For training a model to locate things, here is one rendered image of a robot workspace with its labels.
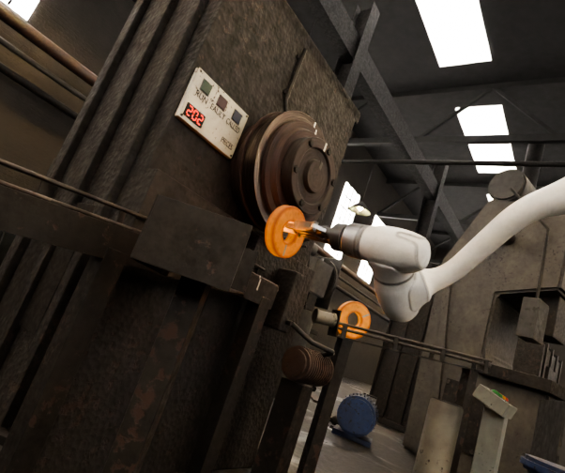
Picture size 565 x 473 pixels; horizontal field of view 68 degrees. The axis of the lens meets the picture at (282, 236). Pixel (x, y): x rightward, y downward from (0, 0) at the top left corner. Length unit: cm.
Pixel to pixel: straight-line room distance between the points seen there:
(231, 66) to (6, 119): 608
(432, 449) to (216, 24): 165
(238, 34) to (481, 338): 308
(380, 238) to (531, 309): 266
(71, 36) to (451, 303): 678
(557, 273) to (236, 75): 300
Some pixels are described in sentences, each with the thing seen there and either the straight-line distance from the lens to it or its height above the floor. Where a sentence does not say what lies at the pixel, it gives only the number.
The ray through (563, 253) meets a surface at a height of 186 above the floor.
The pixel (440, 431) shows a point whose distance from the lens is 175.
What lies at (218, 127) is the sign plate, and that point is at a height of 112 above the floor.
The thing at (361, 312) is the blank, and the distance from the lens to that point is 180.
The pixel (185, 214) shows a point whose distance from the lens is 85.
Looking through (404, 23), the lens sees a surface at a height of 760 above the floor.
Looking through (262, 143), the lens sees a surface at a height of 111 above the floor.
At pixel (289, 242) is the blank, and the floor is 80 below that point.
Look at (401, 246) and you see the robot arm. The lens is 99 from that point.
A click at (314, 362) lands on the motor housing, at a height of 49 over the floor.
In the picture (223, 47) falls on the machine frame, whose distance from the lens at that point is 156.
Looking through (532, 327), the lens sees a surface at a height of 120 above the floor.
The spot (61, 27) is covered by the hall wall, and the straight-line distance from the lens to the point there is 800.
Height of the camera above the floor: 53
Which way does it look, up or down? 13 degrees up
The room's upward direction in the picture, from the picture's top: 20 degrees clockwise
